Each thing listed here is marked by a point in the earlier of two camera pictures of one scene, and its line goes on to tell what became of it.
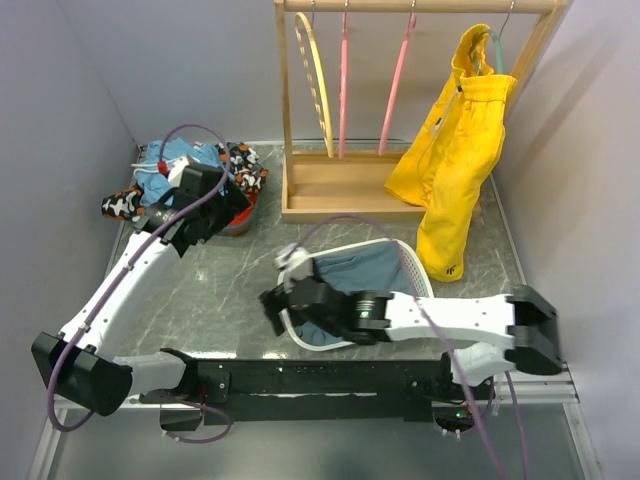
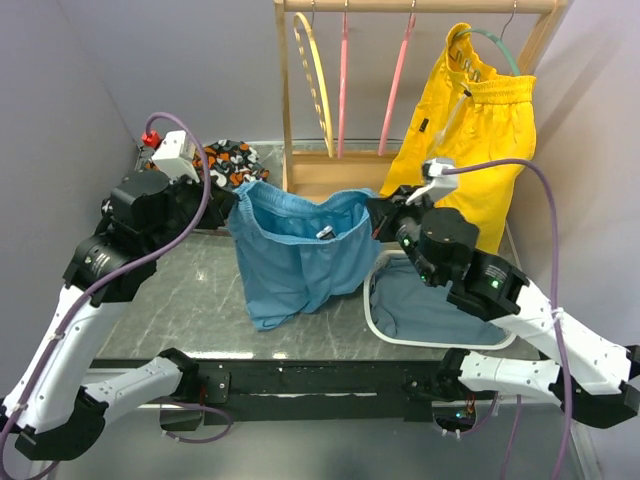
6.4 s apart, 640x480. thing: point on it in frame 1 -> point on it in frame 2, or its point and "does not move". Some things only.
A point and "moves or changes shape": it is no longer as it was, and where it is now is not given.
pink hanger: (343, 89) does not move
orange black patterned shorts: (241, 169) does not move
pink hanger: (395, 85) does not move
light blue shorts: (155, 186) moves or changes shape
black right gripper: (275, 300) -> (385, 210)
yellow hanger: (308, 48) does not move
